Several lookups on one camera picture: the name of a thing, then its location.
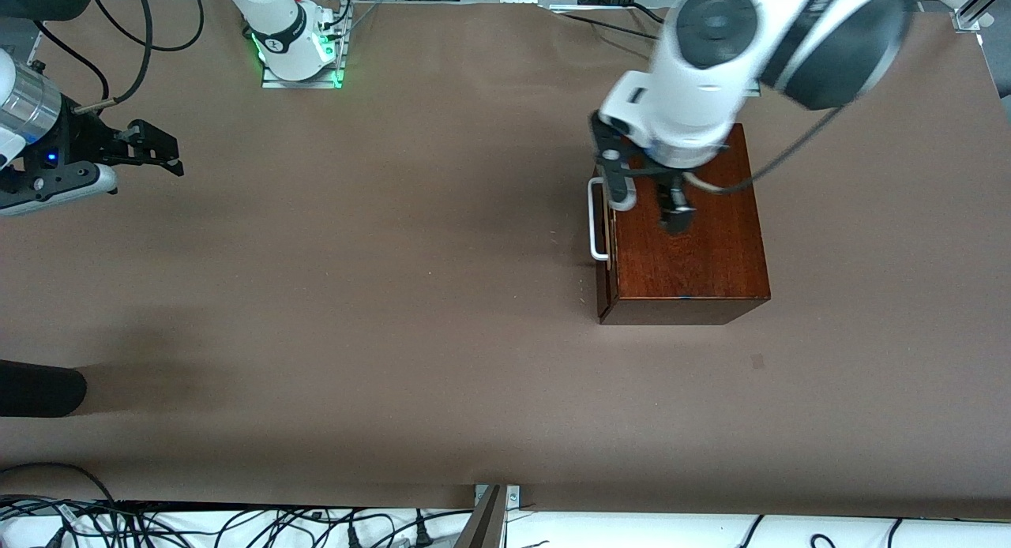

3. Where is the wooden drawer with white handle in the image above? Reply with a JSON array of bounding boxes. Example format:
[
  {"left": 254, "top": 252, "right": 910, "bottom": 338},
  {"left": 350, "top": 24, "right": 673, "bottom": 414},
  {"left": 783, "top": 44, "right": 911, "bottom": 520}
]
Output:
[{"left": 588, "top": 177, "right": 621, "bottom": 325}]

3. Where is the dark wooden drawer cabinet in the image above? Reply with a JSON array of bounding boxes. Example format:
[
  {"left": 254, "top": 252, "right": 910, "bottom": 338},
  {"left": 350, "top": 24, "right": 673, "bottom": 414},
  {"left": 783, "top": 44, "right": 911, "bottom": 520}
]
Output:
[{"left": 604, "top": 122, "right": 772, "bottom": 325}]

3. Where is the black cylindrical object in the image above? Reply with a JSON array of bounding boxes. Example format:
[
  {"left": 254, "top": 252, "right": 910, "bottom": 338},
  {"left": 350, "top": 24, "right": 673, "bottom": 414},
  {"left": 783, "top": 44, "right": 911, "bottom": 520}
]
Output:
[{"left": 0, "top": 360, "right": 88, "bottom": 419}]

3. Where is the brown paper table cover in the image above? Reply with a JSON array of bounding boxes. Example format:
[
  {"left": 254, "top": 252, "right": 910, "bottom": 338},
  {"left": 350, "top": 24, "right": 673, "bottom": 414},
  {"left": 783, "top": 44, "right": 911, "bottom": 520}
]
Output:
[{"left": 0, "top": 0, "right": 1011, "bottom": 521}]

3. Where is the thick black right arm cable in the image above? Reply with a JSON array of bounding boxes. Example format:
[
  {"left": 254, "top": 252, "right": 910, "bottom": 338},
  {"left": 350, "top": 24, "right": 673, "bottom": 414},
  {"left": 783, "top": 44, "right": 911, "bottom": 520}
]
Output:
[{"left": 75, "top": 0, "right": 152, "bottom": 114}]

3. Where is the thin black looping cable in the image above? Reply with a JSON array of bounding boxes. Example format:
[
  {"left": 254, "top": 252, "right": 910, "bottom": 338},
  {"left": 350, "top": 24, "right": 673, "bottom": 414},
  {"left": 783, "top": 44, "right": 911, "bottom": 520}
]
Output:
[{"left": 95, "top": 0, "right": 205, "bottom": 53}]

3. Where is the black cable to arm base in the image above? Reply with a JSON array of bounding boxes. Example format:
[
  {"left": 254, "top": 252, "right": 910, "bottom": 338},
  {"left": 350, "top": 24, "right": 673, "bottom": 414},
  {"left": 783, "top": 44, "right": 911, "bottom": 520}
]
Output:
[{"left": 553, "top": 3, "right": 663, "bottom": 42}]

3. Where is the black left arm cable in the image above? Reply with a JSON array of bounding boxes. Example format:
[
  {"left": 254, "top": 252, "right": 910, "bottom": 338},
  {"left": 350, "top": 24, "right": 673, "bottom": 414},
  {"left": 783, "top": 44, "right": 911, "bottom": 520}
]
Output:
[{"left": 686, "top": 106, "right": 842, "bottom": 195}]

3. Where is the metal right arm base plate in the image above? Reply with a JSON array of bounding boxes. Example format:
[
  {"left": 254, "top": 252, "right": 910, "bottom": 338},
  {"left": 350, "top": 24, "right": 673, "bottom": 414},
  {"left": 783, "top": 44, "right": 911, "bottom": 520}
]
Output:
[{"left": 261, "top": 3, "right": 352, "bottom": 89}]

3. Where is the aluminium frame profile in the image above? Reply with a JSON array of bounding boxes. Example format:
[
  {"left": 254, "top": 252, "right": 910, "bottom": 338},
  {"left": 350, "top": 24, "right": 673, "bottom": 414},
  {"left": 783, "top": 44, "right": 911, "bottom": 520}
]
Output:
[{"left": 952, "top": 0, "right": 998, "bottom": 34}]

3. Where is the black cable loop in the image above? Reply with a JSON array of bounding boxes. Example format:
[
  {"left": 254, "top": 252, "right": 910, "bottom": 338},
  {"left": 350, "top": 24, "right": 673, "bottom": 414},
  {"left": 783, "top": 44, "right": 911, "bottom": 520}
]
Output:
[{"left": 0, "top": 463, "right": 119, "bottom": 508}]

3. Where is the grey metal bracket bar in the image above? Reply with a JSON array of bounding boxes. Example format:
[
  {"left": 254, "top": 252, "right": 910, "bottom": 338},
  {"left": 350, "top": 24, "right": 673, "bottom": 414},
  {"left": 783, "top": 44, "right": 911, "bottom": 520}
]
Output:
[{"left": 454, "top": 483, "right": 522, "bottom": 548}]

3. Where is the tangled black cable bundle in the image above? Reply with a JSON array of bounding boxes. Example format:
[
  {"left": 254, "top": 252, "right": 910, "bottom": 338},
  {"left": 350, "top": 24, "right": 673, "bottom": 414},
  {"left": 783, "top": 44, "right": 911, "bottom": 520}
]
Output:
[{"left": 0, "top": 497, "right": 475, "bottom": 548}]

